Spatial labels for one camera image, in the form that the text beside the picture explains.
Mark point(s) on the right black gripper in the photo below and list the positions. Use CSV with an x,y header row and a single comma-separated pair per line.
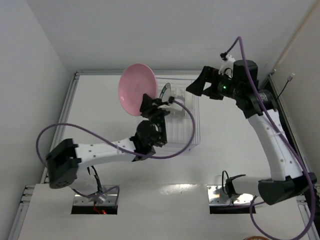
x,y
208,83

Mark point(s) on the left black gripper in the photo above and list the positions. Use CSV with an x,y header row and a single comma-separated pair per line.
x,y
151,109

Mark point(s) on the green rimmed white plate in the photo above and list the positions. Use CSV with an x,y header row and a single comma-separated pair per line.
x,y
165,93

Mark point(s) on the pink plate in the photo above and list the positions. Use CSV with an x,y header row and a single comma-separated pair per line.
x,y
136,80

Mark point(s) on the clear glass plate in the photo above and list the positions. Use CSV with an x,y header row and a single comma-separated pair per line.
x,y
178,110

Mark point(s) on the white ribbed plate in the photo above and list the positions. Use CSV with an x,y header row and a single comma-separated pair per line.
x,y
189,101

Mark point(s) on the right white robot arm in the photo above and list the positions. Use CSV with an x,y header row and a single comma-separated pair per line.
x,y
287,178

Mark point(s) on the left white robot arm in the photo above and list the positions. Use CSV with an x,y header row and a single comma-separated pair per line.
x,y
69,163

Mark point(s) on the brown round object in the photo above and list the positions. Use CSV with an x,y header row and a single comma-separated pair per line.
x,y
255,237

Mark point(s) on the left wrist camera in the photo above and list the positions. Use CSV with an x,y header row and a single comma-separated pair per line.
x,y
172,107

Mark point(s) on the white wire dish rack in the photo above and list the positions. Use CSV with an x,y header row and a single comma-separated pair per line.
x,y
179,129

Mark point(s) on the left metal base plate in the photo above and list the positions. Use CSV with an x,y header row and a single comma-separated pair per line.
x,y
108,198

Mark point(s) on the metal base plate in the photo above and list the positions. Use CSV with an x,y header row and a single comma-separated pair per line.
x,y
217,198
108,198

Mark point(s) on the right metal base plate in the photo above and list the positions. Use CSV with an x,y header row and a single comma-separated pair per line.
x,y
217,198

